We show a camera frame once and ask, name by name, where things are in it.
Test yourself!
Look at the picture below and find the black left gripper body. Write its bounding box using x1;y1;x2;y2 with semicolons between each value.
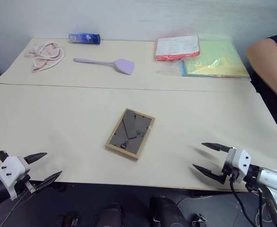
15;156;38;195

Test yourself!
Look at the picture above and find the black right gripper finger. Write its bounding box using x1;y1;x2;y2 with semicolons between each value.
201;142;232;153
192;164;225;184

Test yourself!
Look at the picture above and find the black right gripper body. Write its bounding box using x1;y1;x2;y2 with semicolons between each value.
219;148;240;185

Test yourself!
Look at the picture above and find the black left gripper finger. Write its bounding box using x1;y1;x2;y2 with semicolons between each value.
35;170;63;192
24;152;48;165

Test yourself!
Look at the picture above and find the wooden picture frame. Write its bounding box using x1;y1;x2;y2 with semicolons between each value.
105;108;156;161

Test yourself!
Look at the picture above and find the large dark rounded shape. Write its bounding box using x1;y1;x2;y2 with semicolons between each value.
149;195;191;227

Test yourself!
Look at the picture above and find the person black shirt torso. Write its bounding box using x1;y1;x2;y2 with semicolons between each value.
249;32;277;130

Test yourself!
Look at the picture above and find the coloured paper pack in sleeve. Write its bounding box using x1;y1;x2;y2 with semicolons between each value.
180;39;251;80

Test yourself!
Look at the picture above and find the clear plastic bag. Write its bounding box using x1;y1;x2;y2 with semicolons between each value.
156;64;184;77

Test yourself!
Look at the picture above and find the pink crumpled towel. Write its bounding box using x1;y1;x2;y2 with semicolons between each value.
24;42;65;73

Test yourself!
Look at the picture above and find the red folder with white sheet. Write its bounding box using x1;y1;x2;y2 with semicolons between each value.
154;35;201;62

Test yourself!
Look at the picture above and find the lilac silicone spatula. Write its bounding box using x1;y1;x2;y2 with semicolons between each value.
73;58;135;76

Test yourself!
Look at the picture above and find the blue labelled bottle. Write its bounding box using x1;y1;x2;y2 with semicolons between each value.
68;32;101;45

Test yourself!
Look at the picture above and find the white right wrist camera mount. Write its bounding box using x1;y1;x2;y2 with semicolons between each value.
224;148;251;183

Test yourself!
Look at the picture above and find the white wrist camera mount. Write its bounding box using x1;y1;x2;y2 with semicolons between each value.
0;156;31;201
224;148;251;183

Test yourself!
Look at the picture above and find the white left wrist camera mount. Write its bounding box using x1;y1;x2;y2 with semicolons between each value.
0;156;31;201

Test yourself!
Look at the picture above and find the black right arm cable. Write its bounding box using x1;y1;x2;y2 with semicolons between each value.
230;174;264;227

